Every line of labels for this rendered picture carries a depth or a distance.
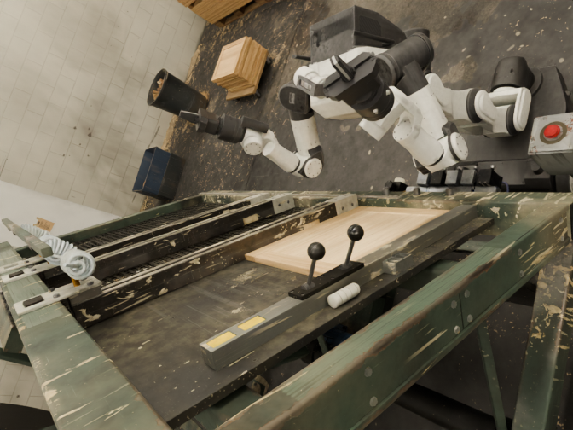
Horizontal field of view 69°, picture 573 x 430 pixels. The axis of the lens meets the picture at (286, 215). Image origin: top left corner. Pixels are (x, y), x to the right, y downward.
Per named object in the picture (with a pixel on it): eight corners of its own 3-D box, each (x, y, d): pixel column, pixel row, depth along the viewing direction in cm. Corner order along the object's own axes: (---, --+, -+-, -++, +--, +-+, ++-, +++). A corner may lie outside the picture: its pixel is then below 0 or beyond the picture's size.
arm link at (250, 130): (227, 130, 150) (257, 138, 154) (226, 150, 143) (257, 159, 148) (238, 106, 142) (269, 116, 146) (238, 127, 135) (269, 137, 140)
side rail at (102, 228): (205, 211, 278) (201, 194, 276) (20, 271, 214) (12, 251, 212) (200, 210, 284) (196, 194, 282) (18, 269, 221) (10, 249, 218)
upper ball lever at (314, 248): (319, 293, 91) (331, 246, 83) (306, 299, 89) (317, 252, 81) (308, 281, 93) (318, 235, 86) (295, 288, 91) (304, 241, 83)
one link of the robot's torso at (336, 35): (357, 45, 160) (284, 30, 138) (436, 17, 133) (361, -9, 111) (360, 124, 163) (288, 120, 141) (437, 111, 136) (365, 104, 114)
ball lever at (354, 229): (355, 272, 98) (369, 228, 90) (344, 278, 96) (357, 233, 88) (344, 263, 100) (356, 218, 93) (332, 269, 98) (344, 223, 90)
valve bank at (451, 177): (529, 178, 152) (501, 153, 137) (523, 216, 150) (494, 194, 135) (413, 181, 191) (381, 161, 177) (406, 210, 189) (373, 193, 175)
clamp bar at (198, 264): (362, 210, 166) (353, 151, 161) (32, 354, 97) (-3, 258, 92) (344, 209, 174) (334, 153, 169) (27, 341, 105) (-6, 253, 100)
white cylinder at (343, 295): (338, 310, 88) (362, 294, 93) (335, 297, 87) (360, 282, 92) (327, 306, 90) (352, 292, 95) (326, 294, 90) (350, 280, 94)
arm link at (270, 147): (240, 125, 150) (266, 144, 158) (240, 142, 145) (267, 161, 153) (252, 115, 147) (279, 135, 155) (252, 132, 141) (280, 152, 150)
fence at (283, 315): (477, 217, 130) (476, 204, 129) (217, 371, 75) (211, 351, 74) (462, 216, 133) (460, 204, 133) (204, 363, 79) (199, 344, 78)
